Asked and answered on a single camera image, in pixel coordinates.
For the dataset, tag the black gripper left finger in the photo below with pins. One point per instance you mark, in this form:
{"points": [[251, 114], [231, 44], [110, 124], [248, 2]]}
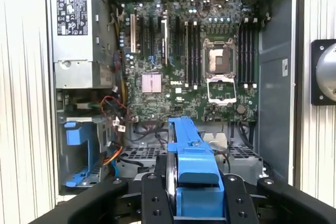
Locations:
{"points": [[155, 203]]}

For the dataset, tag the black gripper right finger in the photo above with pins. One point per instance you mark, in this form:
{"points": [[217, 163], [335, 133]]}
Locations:
{"points": [[294, 203]]}

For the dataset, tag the hard disk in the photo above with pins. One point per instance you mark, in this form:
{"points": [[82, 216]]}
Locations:
{"points": [[197, 161]]}

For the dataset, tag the metal disk bay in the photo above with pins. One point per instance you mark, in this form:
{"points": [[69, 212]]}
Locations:
{"points": [[105, 129]]}

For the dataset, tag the blue plastic disk carrier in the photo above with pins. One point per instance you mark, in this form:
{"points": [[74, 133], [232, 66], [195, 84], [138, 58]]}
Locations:
{"points": [[76, 134]]}

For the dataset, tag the perforated metal drive cage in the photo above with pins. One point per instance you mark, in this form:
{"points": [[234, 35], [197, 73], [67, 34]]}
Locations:
{"points": [[244, 161]]}

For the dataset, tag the round coin battery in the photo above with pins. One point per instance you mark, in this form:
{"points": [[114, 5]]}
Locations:
{"points": [[241, 109]]}

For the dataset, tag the green motherboard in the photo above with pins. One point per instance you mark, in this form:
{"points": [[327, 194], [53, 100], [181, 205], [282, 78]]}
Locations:
{"points": [[183, 95]]}

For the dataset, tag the square silver chipset heatsink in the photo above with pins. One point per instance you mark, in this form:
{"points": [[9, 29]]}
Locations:
{"points": [[151, 83]]}

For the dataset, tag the metal socket cover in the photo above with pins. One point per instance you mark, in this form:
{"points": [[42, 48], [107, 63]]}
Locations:
{"points": [[223, 101]]}

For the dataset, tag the black PC case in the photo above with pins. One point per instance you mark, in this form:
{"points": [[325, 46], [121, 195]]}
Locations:
{"points": [[273, 77]]}

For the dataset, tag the black RAM slot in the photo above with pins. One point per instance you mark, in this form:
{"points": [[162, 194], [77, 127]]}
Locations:
{"points": [[246, 53], [250, 53], [195, 53], [187, 53], [199, 53], [254, 53], [242, 53], [191, 53]]}

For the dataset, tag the square robot foot plate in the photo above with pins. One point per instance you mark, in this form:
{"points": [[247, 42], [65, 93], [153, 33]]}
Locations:
{"points": [[315, 51]]}

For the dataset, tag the CPU socket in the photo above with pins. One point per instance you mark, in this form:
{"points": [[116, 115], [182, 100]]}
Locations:
{"points": [[212, 56]]}

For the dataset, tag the black expansion slot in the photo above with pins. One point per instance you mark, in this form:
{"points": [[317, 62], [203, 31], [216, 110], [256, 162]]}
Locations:
{"points": [[177, 35], [141, 35], [151, 35], [165, 41]]}

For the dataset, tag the white expansion slot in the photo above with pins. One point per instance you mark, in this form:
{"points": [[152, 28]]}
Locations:
{"points": [[133, 33]]}

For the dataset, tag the grey power supply unit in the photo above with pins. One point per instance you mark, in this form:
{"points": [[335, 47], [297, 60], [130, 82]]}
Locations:
{"points": [[78, 48]]}

